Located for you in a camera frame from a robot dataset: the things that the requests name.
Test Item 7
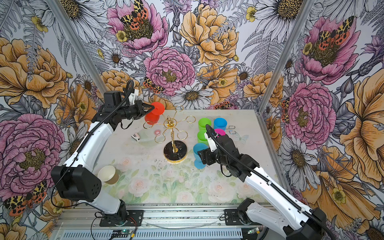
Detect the red wine glass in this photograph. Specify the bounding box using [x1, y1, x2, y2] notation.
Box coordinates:
[145, 102, 165, 126]

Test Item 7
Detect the black corrugated cable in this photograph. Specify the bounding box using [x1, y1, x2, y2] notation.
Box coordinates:
[49, 79, 135, 209]
[205, 124, 337, 240]

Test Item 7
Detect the green wine glass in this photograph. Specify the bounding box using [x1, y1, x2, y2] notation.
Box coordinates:
[198, 118, 212, 132]
[197, 130, 209, 146]

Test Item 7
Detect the left aluminium corner post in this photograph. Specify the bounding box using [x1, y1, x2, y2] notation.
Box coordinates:
[47, 1, 108, 95]

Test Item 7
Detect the black corrugated right cable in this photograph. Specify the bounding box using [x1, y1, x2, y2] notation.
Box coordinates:
[205, 124, 337, 240]

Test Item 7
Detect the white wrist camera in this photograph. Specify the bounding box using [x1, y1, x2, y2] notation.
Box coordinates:
[205, 132, 217, 153]
[129, 89, 140, 105]

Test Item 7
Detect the black corrugated left cable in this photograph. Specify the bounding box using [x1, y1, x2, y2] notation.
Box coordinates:
[49, 79, 135, 209]

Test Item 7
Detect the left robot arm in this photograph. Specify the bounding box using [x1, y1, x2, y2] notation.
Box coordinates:
[51, 89, 154, 226]

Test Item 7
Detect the blue wine glass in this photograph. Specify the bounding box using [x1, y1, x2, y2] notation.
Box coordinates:
[214, 118, 228, 131]
[193, 143, 208, 170]

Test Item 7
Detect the pink wine glass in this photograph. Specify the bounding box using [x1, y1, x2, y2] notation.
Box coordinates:
[215, 129, 226, 136]

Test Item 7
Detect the aluminium corner post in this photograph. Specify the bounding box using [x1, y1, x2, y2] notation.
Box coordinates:
[47, 1, 108, 95]
[258, 0, 315, 115]

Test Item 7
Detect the right aluminium corner post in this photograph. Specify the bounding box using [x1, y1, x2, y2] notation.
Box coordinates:
[258, 0, 315, 115]

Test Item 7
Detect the brown paper cup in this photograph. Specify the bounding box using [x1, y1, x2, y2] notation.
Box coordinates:
[97, 165, 119, 185]

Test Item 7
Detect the aluminium front rail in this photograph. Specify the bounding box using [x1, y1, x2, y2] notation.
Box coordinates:
[51, 203, 288, 240]

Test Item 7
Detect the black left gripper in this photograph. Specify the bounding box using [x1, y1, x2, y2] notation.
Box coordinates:
[117, 99, 155, 120]

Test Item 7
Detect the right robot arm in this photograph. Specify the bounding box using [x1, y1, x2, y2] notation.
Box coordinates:
[198, 133, 328, 240]

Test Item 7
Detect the gold wine glass rack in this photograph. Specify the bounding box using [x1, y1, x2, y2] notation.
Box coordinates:
[143, 115, 196, 164]

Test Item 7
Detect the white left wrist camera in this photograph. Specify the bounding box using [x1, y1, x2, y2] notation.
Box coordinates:
[129, 89, 140, 105]

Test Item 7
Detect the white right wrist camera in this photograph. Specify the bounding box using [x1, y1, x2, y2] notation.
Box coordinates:
[205, 132, 217, 153]

